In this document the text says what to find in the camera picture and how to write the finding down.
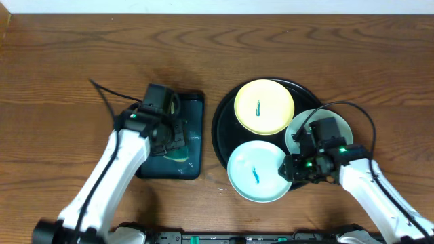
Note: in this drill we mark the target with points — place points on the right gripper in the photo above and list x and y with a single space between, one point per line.
293 163

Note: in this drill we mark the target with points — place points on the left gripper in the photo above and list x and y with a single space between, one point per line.
180 134

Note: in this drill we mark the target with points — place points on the light green plate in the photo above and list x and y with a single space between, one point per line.
253 171
294 147

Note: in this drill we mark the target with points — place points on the green yellow sponge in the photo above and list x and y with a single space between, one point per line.
179 155

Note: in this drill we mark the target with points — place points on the light green plate front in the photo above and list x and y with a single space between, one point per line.
253 171

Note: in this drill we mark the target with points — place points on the yellow plate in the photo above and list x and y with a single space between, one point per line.
264 107

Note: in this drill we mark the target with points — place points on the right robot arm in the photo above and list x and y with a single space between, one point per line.
353 168

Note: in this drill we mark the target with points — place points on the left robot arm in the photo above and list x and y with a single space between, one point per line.
87 219

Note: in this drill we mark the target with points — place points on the black rectangular water tray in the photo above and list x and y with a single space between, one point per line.
157 167

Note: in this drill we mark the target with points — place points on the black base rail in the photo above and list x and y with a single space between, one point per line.
358 236

